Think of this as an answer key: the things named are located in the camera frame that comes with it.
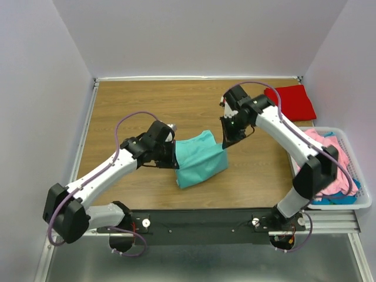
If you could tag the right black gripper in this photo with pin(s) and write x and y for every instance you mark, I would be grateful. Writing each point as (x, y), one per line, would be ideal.
(228, 137)

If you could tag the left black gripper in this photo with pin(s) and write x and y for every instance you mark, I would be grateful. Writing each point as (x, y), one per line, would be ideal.
(172, 163)

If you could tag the teal t shirt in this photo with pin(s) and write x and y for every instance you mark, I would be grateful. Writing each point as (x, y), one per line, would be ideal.
(199, 159)

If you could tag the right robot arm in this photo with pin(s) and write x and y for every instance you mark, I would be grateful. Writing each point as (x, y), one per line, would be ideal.
(317, 163)

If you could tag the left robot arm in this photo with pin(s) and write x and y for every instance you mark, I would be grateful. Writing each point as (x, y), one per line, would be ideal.
(68, 209)

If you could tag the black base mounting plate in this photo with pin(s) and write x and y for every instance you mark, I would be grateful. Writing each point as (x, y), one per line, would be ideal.
(201, 227)

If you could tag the folded red t shirt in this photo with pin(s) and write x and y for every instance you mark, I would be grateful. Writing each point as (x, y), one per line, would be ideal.
(296, 106)

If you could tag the blue t shirt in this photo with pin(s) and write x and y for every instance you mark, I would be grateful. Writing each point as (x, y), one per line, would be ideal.
(343, 199)

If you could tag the pink t shirt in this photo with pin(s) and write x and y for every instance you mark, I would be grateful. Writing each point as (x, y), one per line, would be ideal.
(343, 152)

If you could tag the white plastic laundry basket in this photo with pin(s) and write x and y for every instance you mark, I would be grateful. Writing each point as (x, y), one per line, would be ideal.
(362, 197)

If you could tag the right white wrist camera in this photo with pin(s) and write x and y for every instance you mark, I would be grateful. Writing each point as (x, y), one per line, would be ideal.
(228, 111)

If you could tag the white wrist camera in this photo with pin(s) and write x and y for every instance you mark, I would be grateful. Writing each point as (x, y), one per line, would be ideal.
(172, 132)
(228, 111)

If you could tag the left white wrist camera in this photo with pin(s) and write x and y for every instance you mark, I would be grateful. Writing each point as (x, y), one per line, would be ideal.
(172, 132)

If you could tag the aluminium frame rail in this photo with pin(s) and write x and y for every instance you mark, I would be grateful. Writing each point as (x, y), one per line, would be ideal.
(332, 252)

